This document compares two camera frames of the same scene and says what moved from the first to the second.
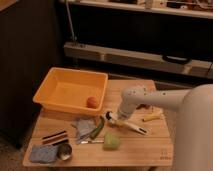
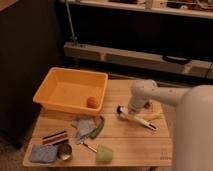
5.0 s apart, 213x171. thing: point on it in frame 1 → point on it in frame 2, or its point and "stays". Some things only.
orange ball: (91, 102) stays
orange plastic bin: (72, 91) stays
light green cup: (111, 141) → (104, 154)
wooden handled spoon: (110, 117) → (121, 112)
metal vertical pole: (69, 16) stays
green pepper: (98, 129) stays
